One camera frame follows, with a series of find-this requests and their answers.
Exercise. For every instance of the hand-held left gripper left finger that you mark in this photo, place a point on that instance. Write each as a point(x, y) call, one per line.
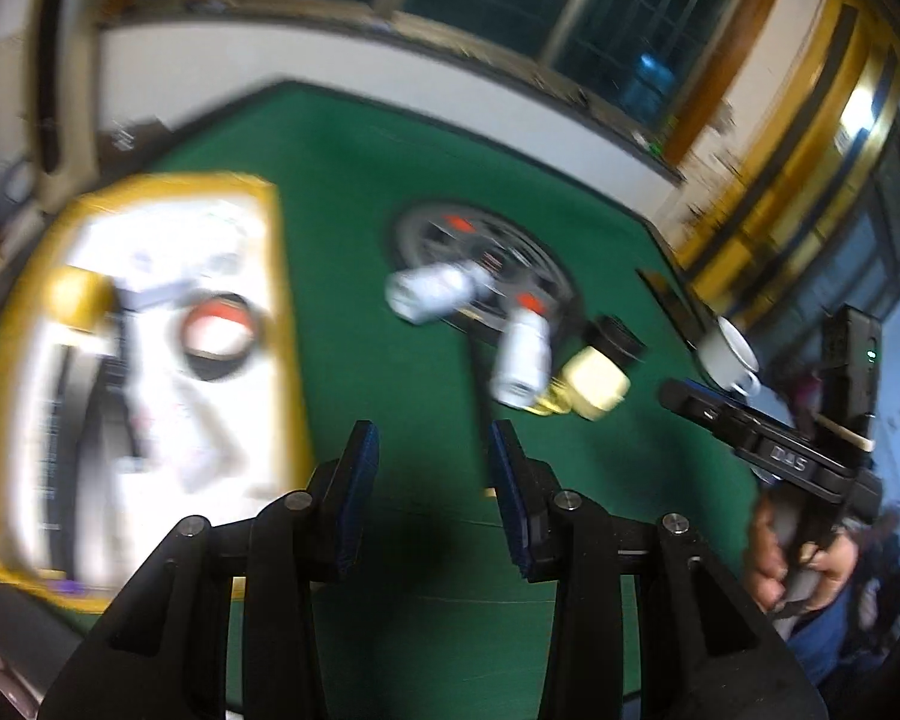
point(360, 480)

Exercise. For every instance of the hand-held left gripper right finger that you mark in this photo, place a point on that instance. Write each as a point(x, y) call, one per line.
point(506, 487)

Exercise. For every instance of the yellow-rimmed white tray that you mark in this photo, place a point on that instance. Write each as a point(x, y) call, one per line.
point(217, 427)

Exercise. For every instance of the black tape roll orange core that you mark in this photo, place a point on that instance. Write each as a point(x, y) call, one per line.
point(219, 369)

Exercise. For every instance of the person's right forearm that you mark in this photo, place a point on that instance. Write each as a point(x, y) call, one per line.
point(825, 649)

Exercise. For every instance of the person's right hand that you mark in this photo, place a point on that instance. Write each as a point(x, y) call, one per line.
point(765, 555)

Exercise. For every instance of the white mug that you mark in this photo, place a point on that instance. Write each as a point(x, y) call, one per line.
point(724, 356)

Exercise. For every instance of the white bottle orange cap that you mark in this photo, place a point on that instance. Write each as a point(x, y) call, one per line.
point(521, 360)

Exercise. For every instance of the white plastic bottle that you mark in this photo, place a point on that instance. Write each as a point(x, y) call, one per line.
point(427, 292)

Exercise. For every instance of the round black table panel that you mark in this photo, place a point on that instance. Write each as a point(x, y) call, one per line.
point(514, 240)

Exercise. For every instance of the black bar-shaped object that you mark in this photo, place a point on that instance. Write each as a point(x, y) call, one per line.
point(131, 382)

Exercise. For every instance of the yellow tape roll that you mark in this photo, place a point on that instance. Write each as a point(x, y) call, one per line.
point(82, 300)

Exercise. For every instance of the yellow wooden door frame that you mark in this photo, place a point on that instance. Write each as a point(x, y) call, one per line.
point(817, 127)

